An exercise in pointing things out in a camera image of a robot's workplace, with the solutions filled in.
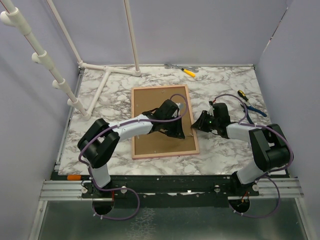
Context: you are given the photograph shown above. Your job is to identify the yellow handled screwdriver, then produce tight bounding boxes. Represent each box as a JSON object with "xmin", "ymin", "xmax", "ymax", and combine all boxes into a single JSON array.
[{"xmin": 181, "ymin": 68, "xmax": 196, "ymax": 78}]

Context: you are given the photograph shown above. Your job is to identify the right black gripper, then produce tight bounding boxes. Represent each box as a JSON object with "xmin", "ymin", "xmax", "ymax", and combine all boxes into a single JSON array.
[{"xmin": 192, "ymin": 110, "xmax": 220, "ymax": 133}]

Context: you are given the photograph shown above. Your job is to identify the silver wrench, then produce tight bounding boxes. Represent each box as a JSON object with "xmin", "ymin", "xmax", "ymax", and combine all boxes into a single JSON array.
[{"xmin": 164, "ymin": 63, "xmax": 199, "ymax": 73}]

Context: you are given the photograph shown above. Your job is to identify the pink picture frame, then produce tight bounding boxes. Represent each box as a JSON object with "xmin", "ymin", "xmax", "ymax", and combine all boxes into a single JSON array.
[{"xmin": 131, "ymin": 84, "xmax": 200, "ymax": 160}]

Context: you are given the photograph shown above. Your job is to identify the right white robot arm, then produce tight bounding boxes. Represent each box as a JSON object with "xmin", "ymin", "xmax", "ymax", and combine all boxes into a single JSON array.
[{"xmin": 191, "ymin": 102, "xmax": 294, "ymax": 196}]

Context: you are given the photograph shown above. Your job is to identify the blue handled pliers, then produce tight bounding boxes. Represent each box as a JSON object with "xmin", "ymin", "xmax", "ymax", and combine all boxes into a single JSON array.
[{"xmin": 244, "ymin": 104, "xmax": 267, "ymax": 125}]

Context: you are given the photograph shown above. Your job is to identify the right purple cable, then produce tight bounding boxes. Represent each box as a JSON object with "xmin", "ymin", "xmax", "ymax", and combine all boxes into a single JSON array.
[{"xmin": 212, "ymin": 93, "xmax": 295, "ymax": 218}]

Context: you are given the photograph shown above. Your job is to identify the purple cable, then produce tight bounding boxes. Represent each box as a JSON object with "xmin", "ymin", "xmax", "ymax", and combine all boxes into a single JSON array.
[
  {"xmin": 78, "ymin": 93, "xmax": 189, "ymax": 221},
  {"xmin": 212, "ymin": 93, "xmax": 295, "ymax": 218}
]

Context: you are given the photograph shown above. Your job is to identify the white pvc pipe rack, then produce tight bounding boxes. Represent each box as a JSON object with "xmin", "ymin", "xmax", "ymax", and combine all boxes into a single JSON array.
[{"xmin": 0, "ymin": 0, "xmax": 128, "ymax": 127}]

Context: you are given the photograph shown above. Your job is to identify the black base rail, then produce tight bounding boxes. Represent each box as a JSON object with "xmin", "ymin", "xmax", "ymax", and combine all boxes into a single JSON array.
[{"xmin": 81, "ymin": 175, "xmax": 259, "ymax": 208}]

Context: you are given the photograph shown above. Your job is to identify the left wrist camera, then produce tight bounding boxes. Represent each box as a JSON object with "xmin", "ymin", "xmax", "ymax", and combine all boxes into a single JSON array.
[{"xmin": 175, "ymin": 102, "xmax": 186, "ymax": 112}]

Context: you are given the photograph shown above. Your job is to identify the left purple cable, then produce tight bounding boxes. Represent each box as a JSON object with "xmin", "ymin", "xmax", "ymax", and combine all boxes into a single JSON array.
[{"xmin": 78, "ymin": 93, "xmax": 189, "ymax": 221}]

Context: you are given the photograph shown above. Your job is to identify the black yellow screwdriver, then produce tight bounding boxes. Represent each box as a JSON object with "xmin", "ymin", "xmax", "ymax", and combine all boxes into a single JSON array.
[{"xmin": 237, "ymin": 90, "xmax": 249, "ymax": 102}]

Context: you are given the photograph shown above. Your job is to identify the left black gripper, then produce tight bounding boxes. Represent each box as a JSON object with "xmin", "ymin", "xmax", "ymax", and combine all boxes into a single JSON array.
[{"xmin": 162, "ymin": 115, "xmax": 185, "ymax": 140}]

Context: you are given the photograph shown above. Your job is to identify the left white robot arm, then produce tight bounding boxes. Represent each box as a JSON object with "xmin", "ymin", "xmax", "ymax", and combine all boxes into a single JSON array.
[{"xmin": 77, "ymin": 99, "xmax": 185, "ymax": 198}]

